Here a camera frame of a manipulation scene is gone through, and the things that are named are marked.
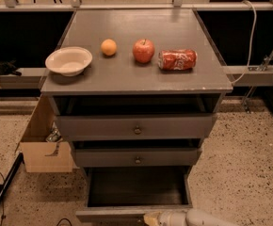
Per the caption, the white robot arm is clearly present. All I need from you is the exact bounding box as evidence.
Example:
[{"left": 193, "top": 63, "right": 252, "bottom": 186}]
[{"left": 143, "top": 209, "right": 239, "bottom": 226}]

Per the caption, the grey wooden drawer cabinet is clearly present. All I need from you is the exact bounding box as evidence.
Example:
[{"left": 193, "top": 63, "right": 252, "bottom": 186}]
[{"left": 40, "top": 8, "right": 234, "bottom": 174}]

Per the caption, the grey top drawer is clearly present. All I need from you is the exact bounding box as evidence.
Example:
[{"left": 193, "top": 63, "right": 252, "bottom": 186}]
[{"left": 56, "top": 114, "right": 217, "bottom": 141}]

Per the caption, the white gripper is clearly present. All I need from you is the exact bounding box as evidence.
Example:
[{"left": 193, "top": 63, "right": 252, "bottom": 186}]
[{"left": 143, "top": 211, "right": 187, "bottom": 226}]

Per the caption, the grey middle drawer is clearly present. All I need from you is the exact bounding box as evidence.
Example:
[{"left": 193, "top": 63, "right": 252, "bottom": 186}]
[{"left": 74, "top": 148, "right": 201, "bottom": 168}]

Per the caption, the grey bottom drawer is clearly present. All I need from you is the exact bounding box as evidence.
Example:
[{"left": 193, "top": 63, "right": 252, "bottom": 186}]
[{"left": 76, "top": 166, "right": 192, "bottom": 222}]

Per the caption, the grey drawer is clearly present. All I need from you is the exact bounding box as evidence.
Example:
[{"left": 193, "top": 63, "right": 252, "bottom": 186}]
[
  {"left": 56, "top": 114, "right": 217, "bottom": 141},
  {"left": 74, "top": 148, "right": 201, "bottom": 168},
  {"left": 76, "top": 166, "right": 192, "bottom": 222}
]

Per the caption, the black pole on floor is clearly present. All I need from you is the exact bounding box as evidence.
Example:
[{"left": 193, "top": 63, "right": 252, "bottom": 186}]
[{"left": 0, "top": 152, "right": 24, "bottom": 225}]

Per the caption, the white cable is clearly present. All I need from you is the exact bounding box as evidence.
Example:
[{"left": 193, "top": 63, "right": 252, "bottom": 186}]
[{"left": 229, "top": 0, "right": 258, "bottom": 87}]

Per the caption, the orange fruit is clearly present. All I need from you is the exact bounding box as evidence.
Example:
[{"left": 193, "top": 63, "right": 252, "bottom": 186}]
[{"left": 101, "top": 39, "right": 117, "bottom": 57}]

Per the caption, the red apple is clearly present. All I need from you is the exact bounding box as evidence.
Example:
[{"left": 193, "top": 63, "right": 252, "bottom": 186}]
[{"left": 133, "top": 39, "right": 155, "bottom": 63}]

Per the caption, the white bowl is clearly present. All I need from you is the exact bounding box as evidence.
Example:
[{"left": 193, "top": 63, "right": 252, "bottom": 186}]
[{"left": 45, "top": 47, "right": 92, "bottom": 76}]

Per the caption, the cardboard box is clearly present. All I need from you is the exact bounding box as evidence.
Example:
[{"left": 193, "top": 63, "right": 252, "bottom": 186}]
[{"left": 19, "top": 96, "right": 73, "bottom": 173}]

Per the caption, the black bag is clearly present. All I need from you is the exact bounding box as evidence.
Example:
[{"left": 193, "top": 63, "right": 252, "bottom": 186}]
[{"left": 0, "top": 60, "right": 22, "bottom": 76}]

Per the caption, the crushed red soda can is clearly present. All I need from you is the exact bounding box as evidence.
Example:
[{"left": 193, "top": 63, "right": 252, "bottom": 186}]
[{"left": 158, "top": 49, "right": 198, "bottom": 71}]

